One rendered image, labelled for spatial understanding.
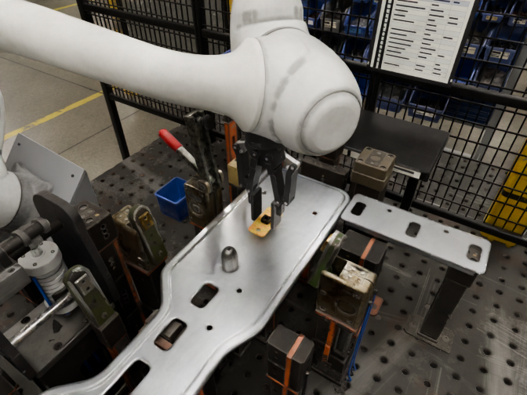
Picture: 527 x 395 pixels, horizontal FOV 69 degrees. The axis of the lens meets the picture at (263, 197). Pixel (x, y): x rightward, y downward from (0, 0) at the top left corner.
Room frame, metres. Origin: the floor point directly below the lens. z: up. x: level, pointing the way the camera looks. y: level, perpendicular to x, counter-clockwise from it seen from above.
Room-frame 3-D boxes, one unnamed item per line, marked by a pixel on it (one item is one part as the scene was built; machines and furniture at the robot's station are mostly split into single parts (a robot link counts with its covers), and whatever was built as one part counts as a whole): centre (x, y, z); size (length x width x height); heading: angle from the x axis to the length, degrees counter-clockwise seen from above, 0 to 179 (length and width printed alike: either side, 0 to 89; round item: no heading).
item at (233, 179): (0.70, 0.06, 0.88); 0.04 x 0.04 x 0.36; 58
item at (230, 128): (0.74, 0.07, 0.95); 0.03 x 0.01 x 0.50; 148
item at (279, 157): (0.57, 0.00, 1.20); 0.08 x 0.07 x 0.09; 58
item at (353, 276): (0.41, -0.15, 0.87); 0.12 x 0.09 x 0.35; 58
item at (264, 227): (0.57, -0.01, 1.02); 0.08 x 0.04 x 0.01; 148
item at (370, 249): (0.53, -0.20, 0.84); 0.11 x 0.10 x 0.28; 58
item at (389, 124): (1.04, -0.07, 1.02); 0.90 x 0.22 x 0.03; 58
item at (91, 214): (0.48, 0.31, 0.91); 0.07 x 0.05 x 0.42; 58
